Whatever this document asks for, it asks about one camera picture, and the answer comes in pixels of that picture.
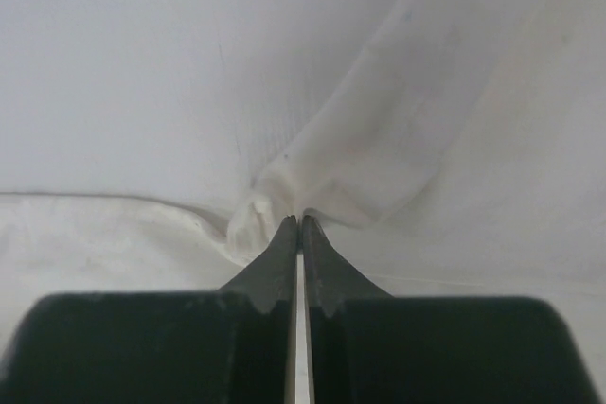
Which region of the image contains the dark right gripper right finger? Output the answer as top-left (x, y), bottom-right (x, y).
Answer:
top-left (301, 216), bottom-right (599, 403)

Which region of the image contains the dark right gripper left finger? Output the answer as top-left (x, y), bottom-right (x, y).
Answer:
top-left (1, 217), bottom-right (297, 403)

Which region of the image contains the cream white t shirt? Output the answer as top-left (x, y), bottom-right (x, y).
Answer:
top-left (1, 0), bottom-right (605, 390)

